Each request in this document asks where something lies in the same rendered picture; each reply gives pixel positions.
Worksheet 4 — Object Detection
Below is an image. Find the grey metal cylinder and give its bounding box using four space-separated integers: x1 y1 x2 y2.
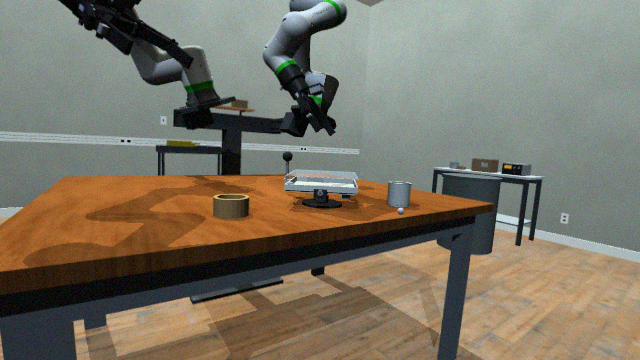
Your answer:
387 181 411 208

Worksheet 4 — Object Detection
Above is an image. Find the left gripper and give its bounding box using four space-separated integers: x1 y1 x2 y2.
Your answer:
287 77 335 136

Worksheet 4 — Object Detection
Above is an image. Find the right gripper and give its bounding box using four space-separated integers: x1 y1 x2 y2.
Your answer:
76 0 194 69

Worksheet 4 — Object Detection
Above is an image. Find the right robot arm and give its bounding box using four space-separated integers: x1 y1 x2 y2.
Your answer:
58 0 221 107

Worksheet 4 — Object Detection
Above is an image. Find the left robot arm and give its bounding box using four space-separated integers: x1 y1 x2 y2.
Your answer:
263 0 347 115

